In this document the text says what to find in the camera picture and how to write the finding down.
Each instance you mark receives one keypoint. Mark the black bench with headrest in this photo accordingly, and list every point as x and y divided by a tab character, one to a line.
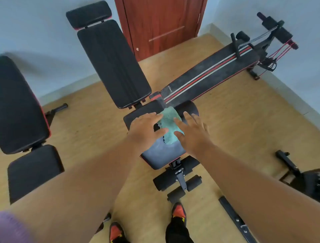
112	62

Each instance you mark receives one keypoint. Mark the person's left forearm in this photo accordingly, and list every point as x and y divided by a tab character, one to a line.
75	195

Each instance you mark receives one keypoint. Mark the person's black trousers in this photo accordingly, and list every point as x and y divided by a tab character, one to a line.
178	232

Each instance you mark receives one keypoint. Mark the person's left hand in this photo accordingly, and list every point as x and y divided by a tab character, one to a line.
143	130

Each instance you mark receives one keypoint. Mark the black weight bench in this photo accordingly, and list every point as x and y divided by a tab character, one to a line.
20	105

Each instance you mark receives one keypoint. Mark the black striped sit-up bench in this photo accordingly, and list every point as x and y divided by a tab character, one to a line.
215	77

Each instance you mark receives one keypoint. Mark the person's red black shoe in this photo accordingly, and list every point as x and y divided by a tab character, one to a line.
178	211
116	232

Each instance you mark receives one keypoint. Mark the red-brown wooden door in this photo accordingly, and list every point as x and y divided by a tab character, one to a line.
162	20

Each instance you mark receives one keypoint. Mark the person's left red black shoe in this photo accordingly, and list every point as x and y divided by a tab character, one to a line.
116	232

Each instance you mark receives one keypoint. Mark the black exercise machine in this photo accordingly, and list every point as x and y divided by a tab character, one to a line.
310	182

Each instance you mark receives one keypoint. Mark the black flat metal bar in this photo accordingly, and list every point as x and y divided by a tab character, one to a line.
233	217

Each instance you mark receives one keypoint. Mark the purple sleeve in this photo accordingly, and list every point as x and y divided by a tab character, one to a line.
12	230

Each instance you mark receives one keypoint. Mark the green cleaning cloth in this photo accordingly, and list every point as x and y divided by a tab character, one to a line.
171	117

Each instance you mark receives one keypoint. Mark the person's right forearm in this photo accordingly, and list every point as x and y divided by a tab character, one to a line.
250	195

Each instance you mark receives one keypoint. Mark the person's right hand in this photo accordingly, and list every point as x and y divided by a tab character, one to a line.
196	137

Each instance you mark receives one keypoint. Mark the person's right red black shoe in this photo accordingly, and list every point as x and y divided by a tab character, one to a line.
178	211

